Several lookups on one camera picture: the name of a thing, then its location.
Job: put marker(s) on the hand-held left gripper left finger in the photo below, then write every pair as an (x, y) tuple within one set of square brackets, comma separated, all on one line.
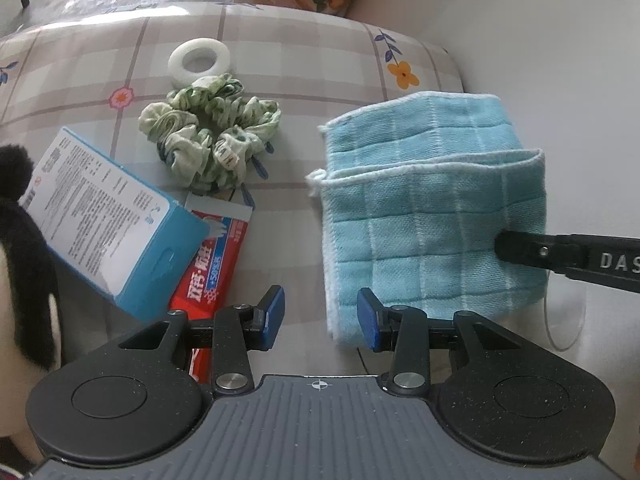
[(272, 317)]

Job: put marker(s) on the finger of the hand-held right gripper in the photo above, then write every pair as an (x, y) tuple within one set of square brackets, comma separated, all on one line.
[(560, 255)]

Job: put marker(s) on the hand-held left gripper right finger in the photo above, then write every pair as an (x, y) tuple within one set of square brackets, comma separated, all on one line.
[(367, 320)]

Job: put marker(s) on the red toothpaste box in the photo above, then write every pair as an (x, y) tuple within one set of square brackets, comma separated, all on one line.
[(210, 265)]

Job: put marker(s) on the light blue checked towel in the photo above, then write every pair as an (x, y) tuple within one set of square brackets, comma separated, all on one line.
[(425, 210)]

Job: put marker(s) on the green floral scrunchie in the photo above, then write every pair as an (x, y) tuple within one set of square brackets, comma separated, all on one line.
[(200, 135)]

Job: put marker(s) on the blue and white carton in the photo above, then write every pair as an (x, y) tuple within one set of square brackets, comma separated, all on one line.
[(100, 210)]

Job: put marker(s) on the black-haired plush doll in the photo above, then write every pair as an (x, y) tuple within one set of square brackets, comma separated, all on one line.
[(25, 270)]

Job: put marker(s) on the white tape roll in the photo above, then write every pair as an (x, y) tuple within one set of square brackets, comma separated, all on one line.
[(174, 67)]

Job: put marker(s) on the checked floral bed sheet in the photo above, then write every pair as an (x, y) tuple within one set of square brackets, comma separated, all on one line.
[(100, 60)]

